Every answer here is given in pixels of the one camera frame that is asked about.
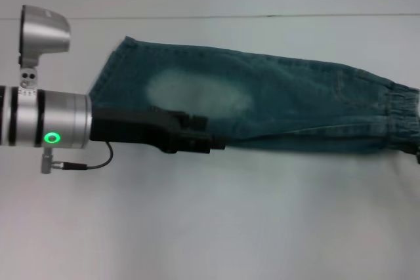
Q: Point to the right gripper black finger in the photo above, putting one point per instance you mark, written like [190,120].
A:
[418,158]

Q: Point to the left robot arm silver white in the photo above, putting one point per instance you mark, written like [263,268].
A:
[59,116]

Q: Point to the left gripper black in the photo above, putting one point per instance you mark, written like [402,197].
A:
[131,126]

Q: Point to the blue denim shorts with print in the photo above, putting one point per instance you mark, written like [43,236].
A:
[295,96]

